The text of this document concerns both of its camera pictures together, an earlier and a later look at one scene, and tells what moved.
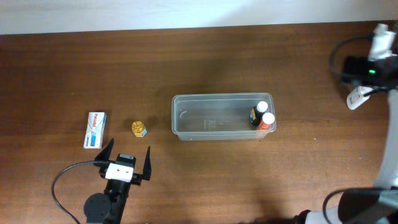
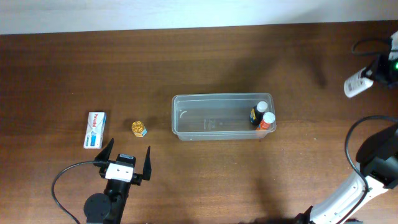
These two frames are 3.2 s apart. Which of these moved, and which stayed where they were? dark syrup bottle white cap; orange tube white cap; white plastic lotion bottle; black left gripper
Moved: white plastic lotion bottle
Stayed: black left gripper; orange tube white cap; dark syrup bottle white cap
